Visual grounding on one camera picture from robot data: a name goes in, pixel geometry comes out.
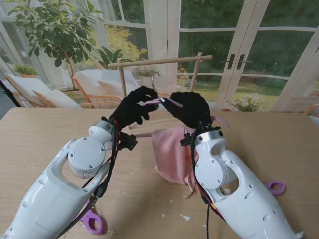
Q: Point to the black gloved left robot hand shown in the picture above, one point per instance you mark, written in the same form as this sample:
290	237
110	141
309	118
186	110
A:
132	109

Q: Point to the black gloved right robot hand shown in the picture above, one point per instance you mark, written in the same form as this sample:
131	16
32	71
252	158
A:
192	109

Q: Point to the pink hanger with metal hook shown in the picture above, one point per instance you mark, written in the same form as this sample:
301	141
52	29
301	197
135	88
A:
155	84

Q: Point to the pink square towel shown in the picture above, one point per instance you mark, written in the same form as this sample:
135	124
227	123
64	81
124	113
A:
172	154

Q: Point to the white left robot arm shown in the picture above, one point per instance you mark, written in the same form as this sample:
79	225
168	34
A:
57	184

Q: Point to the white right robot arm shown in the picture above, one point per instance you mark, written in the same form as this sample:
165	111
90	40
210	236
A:
239	189

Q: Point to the purple plastic clothes peg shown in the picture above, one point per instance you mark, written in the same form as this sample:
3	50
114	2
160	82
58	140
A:
276	188
93	221

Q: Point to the wooden tabletop drying rack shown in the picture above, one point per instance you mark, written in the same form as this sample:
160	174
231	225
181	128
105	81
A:
174	59

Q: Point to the printed garden room backdrop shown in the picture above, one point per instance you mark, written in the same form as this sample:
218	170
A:
236	42

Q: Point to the black tripod stand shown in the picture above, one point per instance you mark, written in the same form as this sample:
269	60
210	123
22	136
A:
7	93

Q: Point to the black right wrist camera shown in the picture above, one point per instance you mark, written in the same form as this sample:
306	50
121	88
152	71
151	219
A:
187	140

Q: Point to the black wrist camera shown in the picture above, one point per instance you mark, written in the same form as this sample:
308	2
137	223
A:
187	140
129	142

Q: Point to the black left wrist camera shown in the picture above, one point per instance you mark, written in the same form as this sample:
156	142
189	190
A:
129	142

